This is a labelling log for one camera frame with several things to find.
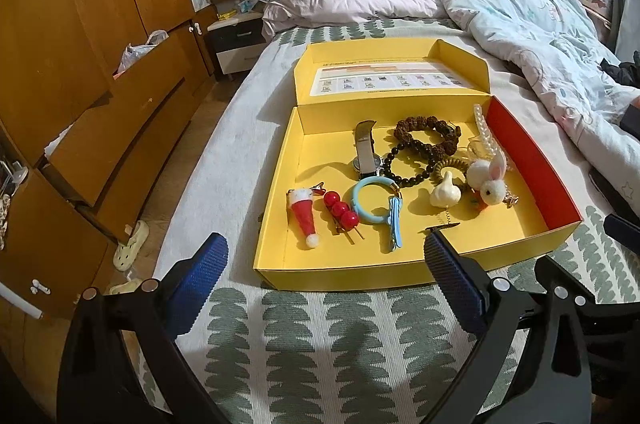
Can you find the red berries hair clip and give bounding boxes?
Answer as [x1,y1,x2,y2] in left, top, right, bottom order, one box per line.
[322,190,363,244]

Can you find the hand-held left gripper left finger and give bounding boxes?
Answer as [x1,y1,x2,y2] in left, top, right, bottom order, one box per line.
[57,232,229,424]

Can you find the black bead bracelet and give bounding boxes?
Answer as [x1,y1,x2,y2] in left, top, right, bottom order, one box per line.
[382,141,441,189]

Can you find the plastic bag in drawer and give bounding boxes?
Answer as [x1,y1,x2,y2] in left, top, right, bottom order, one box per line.
[114,30,170,77]

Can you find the white rabbit plush hair clip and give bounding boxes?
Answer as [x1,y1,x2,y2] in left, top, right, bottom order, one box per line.
[466,148,510,211]

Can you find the brown knobbly seed bracelet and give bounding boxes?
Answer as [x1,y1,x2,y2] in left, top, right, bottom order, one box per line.
[392,115,461,155]

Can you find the light blue ring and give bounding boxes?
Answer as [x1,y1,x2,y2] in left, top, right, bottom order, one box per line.
[351,175,397,225]

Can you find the cream slipper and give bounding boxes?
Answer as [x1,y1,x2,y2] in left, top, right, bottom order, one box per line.
[107,278,143,296]
[112,220,150,272]

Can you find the white garlic hair clip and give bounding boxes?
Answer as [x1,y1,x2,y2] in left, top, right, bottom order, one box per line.
[424,170,462,235]

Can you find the dark blue box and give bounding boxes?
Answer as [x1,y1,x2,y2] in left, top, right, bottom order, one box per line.
[619,101,640,140]

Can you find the wooden wardrobe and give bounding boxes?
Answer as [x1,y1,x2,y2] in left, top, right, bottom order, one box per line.
[0,0,221,320]

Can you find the light blue printed quilt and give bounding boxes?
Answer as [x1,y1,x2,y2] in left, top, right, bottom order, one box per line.
[407,0,640,165]

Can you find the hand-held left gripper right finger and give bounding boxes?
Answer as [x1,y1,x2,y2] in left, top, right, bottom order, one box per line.
[424,231,593,424]

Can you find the white nightstand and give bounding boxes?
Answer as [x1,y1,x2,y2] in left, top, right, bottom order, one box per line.
[206,13,268,76]

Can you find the yellow cardboard box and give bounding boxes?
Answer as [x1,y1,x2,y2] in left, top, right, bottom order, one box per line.
[252,38,585,292]

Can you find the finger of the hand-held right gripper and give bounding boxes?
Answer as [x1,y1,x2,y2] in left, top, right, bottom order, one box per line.
[604,214,640,255]
[536,255,607,310]

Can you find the black strap wristwatch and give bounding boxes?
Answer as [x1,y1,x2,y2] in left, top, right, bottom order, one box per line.
[350,120,396,181]

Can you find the clear hair claw clip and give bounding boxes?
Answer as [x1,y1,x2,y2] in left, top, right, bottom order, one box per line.
[467,104,507,170]

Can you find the green leaf print bed sheet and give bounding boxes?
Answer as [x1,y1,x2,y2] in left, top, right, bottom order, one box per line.
[135,19,640,424]

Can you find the red santa hat hair clip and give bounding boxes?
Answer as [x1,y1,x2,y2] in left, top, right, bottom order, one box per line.
[286,186,325,250]

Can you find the blue hair clip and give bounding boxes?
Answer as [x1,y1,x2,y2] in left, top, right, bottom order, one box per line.
[387,196,405,253]

